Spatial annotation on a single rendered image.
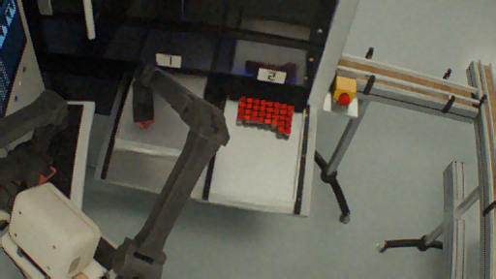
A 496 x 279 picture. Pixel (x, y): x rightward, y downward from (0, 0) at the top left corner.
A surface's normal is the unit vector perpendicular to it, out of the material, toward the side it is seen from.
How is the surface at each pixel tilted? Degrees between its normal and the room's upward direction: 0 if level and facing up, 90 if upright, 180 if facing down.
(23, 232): 48
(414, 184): 0
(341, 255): 0
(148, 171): 0
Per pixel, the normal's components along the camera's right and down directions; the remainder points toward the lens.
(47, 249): -0.36, 0.17
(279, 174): 0.11, -0.50
